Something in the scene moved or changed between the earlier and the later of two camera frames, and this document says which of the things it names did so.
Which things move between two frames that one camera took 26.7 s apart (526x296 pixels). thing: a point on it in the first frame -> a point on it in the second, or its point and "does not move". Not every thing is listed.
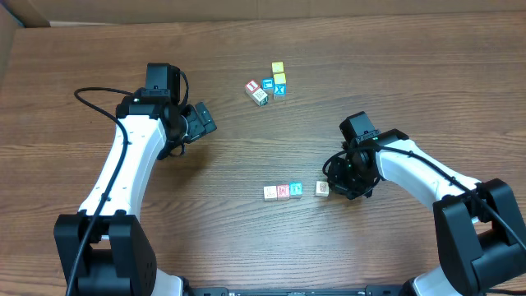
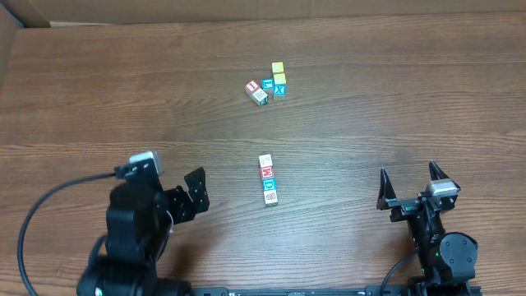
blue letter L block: (268, 84) does not move
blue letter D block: (296, 190) -> (269, 184)
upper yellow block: (278, 67) does not move
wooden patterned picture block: (260, 98) does not move
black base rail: (222, 290) does not move
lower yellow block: (279, 78) does not move
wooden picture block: (269, 192) -> (265, 160)
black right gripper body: (350, 177) -> (403, 209)
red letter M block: (283, 191) -> (267, 172)
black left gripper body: (195, 127) -> (177, 205)
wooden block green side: (322, 188) -> (270, 196)
